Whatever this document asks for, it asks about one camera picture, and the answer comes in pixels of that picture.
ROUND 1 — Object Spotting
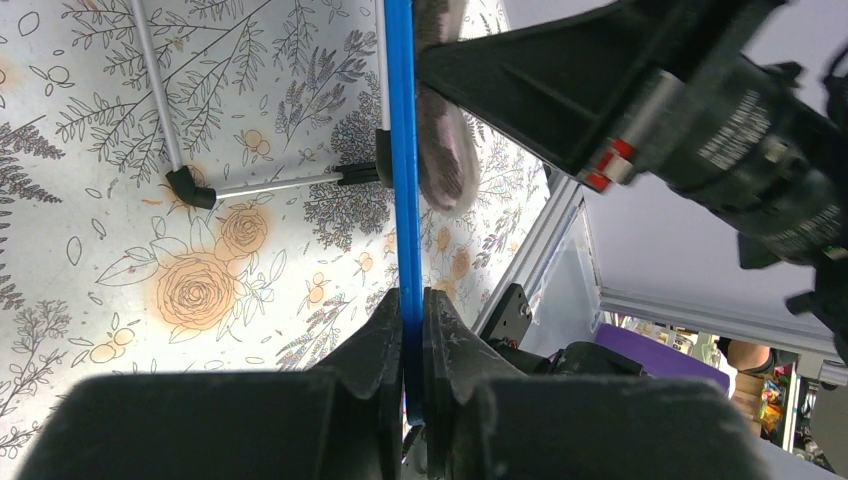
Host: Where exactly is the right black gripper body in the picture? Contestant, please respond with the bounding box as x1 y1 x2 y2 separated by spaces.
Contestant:
636 57 847 265

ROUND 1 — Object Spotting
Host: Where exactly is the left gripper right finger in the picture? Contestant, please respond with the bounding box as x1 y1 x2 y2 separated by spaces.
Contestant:
422 288 772 479

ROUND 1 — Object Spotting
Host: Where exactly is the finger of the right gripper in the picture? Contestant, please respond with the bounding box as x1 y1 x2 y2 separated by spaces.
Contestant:
417 1 778 192

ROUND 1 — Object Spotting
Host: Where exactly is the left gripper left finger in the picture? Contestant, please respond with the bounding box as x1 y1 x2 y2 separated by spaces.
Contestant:
19 290 403 479

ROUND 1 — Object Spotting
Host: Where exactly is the silver sparkly scrub sponge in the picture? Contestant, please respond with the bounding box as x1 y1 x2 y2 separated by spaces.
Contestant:
413 0 480 217

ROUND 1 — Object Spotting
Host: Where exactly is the blue framed whiteboard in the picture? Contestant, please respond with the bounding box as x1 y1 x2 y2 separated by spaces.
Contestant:
131 1 425 426

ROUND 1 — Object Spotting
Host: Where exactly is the floral table mat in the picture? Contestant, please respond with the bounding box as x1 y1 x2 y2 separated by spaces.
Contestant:
0 0 552 462

